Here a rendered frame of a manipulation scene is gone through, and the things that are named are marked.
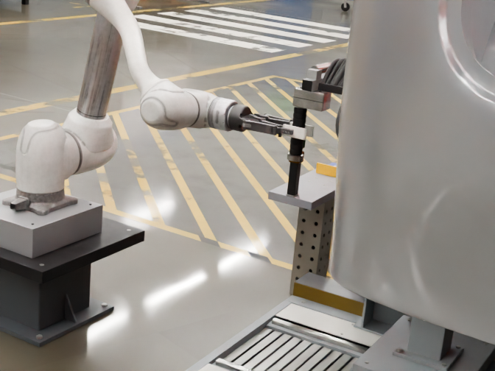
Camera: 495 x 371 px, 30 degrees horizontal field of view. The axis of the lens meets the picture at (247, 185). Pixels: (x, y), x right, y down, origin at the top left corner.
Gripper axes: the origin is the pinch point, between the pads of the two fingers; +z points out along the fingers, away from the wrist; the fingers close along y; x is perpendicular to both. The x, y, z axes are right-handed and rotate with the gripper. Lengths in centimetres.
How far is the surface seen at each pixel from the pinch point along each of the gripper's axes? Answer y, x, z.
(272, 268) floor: -91, -83, -47
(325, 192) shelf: -67, -38, -18
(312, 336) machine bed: -34, -76, -3
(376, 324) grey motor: -53, -74, 12
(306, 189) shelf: -65, -38, -25
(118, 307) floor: -22, -83, -72
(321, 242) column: -74, -60, -20
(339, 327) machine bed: -44, -75, 2
